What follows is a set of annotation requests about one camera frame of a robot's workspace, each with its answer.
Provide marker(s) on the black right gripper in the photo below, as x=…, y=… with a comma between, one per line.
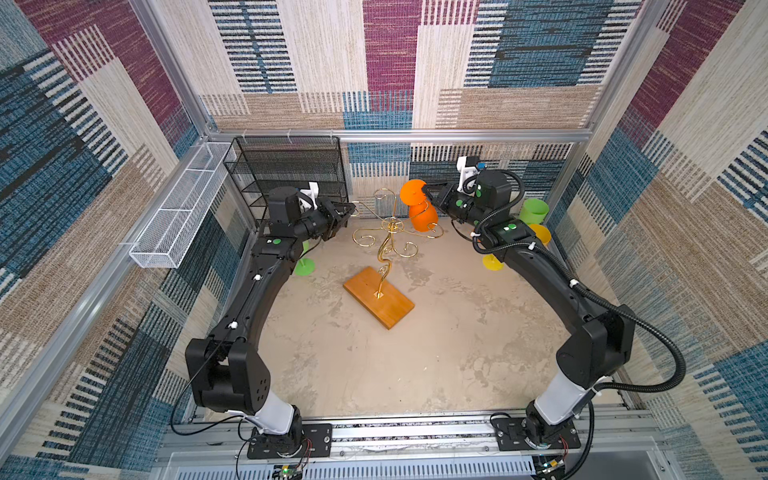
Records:
x=442, y=200

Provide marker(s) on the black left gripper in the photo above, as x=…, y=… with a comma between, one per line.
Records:
x=328, y=212

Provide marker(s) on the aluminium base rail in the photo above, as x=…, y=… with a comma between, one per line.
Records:
x=610, y=443

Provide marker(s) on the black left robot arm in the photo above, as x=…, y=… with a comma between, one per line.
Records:
x=227, y=373

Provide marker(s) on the yellow wine glass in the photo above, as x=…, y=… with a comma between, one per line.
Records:
x=490, y=262
x=542, y=233

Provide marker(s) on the white mesh wall basket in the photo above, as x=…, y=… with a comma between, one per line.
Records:
x=165, y=241

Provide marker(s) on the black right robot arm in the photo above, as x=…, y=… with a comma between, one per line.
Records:
x=600, y=338

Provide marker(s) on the orange back wine glass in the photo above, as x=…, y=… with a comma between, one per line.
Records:
x=421, y=212

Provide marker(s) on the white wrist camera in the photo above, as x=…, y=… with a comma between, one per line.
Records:
x=469, y=168
x=308, y=197

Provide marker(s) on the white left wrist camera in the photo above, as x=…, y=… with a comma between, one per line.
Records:
x=308, y=197

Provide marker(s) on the green wine glass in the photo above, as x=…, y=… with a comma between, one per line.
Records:
x=534, y=211
x=304, y=265

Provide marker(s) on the black mesh shelf rack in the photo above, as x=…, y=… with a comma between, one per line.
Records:
x=258, y=165

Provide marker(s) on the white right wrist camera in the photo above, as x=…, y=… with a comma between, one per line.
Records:
x=469, y=168

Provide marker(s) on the yellow back wine glass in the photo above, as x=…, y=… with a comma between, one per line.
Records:
x=490, y=262

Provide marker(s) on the gold wire wine glass rack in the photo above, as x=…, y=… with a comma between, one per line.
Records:
x=371, y=287

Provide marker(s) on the yellow front wine glass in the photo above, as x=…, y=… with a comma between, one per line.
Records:
x=542, y=233

